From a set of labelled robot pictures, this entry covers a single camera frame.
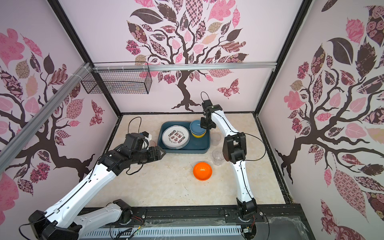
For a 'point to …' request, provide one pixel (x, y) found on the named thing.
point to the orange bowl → (202, 171)
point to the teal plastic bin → (196, 145)
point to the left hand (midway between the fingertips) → (160, 156)
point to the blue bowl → (195, 128)
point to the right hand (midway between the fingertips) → (206, 125)
